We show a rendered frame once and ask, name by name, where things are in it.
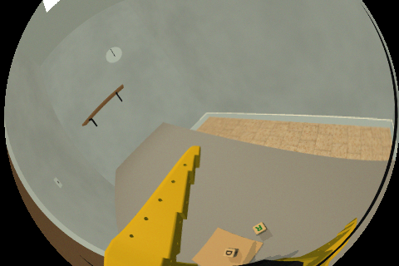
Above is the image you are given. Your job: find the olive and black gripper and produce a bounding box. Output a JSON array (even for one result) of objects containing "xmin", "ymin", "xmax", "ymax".
[{"xmin": 104, "ymin": 22, "xmax": 397, "ymax": 266}]

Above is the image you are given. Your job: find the orange flat mat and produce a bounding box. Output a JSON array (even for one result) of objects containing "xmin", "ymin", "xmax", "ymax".
[{"xmin": 192, "ymin": 228, "xmax": 263, "ymax": 266}]

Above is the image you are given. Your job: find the tan block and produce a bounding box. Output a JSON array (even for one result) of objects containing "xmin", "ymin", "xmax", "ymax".
[
  {"xmin": 253, "ymin": 222, "xmax": 267, "ymax": 234},
  {"xmin": 223, "ymin": 248, "xmax": 239, "ymax": 258}
]

